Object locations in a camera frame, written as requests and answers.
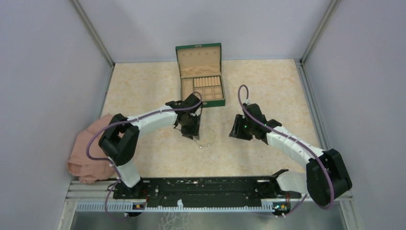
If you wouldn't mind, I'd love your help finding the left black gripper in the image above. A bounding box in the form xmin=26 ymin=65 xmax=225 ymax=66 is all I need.
xmin=180 ymin=113 xmax=201 ymax=140

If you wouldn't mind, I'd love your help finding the green jewelry tray insert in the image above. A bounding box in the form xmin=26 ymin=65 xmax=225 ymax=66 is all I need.
xmin=180 ymin=76 xmax=225 ymax=101

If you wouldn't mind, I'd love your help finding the green jewelry box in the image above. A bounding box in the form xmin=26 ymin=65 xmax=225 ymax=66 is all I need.
xmin=175 ymin=43 xmax=226 ymax=108

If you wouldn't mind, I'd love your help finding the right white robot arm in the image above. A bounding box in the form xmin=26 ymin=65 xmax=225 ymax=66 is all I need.
xmin=229 ymin=103 xmax=352 ymax=208

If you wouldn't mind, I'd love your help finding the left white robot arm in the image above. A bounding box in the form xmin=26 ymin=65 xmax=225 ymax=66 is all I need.
xmin=98 ymin=92 xmax=203 ymax=198

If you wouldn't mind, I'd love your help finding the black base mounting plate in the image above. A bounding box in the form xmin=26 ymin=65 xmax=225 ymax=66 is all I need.
xmin=113 ymin=176 xmax=301 ymax=208

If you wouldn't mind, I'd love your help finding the pink cloth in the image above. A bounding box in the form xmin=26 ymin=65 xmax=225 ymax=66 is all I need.
xmin=67 ymin=114 xmax=123 ymax=185

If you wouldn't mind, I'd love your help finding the aluminium frame rail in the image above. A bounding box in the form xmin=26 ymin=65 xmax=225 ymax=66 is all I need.
xmin=58 ymin=181 xmax=360 ymax=230

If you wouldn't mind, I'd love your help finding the white cable duct strip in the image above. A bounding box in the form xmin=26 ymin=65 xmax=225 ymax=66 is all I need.
xmin=76 ymin=201 xmax=275 ymax=213

